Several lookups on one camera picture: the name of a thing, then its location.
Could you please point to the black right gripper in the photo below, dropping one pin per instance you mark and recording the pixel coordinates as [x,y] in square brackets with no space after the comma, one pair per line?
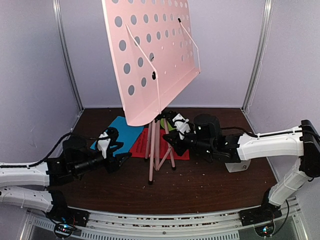
[174,137]

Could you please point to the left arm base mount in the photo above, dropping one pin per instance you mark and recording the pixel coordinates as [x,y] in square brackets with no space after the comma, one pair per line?
[67,222]

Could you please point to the aluminium front rail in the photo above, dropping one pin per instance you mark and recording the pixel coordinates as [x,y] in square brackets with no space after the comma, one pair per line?
[219,225]

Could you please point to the grey metronome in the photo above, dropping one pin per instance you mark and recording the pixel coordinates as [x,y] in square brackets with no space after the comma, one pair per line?
[237,167]

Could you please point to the green plate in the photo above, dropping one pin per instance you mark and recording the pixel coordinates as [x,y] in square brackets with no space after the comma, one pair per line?
[169,127]

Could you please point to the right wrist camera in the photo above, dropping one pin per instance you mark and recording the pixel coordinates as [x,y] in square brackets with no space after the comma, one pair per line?
[182,126]

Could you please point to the pink music stand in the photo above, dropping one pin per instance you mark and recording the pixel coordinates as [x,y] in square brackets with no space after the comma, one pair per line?
[154,58]

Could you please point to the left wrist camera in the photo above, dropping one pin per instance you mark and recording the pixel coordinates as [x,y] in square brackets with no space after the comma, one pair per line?
[103,143]

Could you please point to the red sheet music mat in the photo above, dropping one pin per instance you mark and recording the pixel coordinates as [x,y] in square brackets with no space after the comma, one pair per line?
[138,150]

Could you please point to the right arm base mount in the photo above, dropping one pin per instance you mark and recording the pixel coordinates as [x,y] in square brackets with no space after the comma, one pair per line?
[261,219]

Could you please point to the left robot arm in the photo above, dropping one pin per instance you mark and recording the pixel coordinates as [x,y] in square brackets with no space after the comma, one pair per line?
[74,162]

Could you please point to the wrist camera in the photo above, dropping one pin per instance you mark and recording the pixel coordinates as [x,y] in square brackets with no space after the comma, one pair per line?
[182,126]
[103,143]

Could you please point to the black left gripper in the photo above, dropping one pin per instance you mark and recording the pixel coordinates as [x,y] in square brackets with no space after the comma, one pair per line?
[115,163]

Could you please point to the blue cloth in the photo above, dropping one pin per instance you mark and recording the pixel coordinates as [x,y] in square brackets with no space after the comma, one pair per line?
[126,134]

